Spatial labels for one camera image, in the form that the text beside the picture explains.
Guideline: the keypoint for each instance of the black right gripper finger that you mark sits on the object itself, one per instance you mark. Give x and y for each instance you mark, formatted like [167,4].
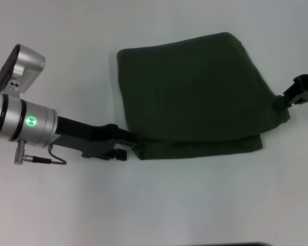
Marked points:
[292,96]

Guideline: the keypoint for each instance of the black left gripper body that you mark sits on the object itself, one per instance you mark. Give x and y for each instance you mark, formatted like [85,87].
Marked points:
[84,138]

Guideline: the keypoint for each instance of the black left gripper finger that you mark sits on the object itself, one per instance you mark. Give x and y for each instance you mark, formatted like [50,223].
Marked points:
[128,138]
[119,155]

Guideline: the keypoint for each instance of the dark green FREE! t-shirt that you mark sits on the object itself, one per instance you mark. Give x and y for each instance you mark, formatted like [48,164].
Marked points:
[195,94]

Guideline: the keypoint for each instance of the silver left wrist depth camera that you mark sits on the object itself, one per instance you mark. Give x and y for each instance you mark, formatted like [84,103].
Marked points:
[19,69]

